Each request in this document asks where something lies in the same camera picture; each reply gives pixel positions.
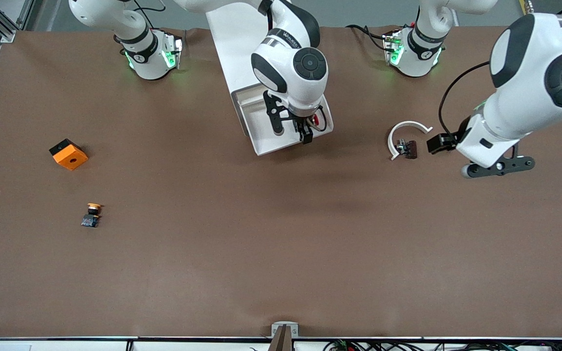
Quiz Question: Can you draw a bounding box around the small orange push button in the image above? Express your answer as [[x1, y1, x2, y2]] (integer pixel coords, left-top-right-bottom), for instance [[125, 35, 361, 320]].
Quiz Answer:
[[80, 203, 102, 229]]

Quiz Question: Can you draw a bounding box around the white curved plastic clip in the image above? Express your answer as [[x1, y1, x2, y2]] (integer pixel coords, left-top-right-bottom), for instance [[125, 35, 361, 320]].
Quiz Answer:
[[388, 120, 433, 161]]

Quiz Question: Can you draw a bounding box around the white tray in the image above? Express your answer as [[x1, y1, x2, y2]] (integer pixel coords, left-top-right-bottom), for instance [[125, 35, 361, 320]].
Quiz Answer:
[[206, 0, 291, 137]]

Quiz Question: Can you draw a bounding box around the brown table cover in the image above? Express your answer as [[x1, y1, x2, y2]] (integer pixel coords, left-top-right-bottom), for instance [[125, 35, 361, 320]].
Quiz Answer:
[[0, 27, 562, 339]]

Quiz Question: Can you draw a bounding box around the grey table edge clamp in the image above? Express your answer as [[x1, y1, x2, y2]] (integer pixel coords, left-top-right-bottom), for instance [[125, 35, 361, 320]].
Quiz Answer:
[[268, 321, 300, 351]]

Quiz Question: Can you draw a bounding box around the orange and black box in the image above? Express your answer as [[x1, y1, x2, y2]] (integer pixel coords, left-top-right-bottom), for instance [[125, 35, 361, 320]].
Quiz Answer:
[[49, 138, 89, 172]]

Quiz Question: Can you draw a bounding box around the metal valve with brown handle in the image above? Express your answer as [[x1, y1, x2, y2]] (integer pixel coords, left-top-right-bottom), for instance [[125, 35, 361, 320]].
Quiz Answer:
[[395, 139, 419, 159]]

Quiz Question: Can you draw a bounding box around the black base cable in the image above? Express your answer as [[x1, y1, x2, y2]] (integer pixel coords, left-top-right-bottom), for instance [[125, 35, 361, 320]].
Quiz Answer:
[[345, 23, 390, 53]]

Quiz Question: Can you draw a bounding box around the aluminium frame profile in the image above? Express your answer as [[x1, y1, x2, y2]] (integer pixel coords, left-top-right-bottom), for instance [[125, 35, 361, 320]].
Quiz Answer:
[[0, 0, 43, 43]]

